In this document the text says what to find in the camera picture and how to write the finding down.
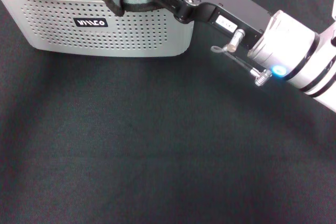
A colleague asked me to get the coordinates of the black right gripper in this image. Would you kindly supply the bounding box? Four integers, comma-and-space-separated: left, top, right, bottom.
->
132, 0, 273, 52

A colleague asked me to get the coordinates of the grey perforated storage basket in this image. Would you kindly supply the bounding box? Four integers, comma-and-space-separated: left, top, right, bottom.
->
0, 0, 196, 58

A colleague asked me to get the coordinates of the black tablecloth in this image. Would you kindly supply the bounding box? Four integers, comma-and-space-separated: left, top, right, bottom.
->
0, 0, 336, 224

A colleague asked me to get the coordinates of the right gripper cable with connector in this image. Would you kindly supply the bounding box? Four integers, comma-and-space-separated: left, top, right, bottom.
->
210, 28, 273, 87

